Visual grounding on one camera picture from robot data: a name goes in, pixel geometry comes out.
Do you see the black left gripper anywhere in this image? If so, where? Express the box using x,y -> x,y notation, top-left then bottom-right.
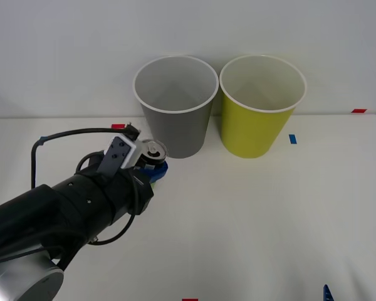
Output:
103,160 -> 170,224

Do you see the black drink can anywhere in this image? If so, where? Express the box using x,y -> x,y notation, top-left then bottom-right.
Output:
142,139 -> 170,189

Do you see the grey plastic waste bin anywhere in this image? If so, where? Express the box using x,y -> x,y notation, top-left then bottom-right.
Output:
132,55 -> 220,159

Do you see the yellow-green plastic waste bin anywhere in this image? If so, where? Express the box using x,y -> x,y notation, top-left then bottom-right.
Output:
218,54 -> 308,159

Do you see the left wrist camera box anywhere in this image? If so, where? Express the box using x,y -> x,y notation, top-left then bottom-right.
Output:
96,134 -> 144,183

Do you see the black camera cable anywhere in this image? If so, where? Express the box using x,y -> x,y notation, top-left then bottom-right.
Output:
30,122 -> 141,190
92,175 -> 138,246

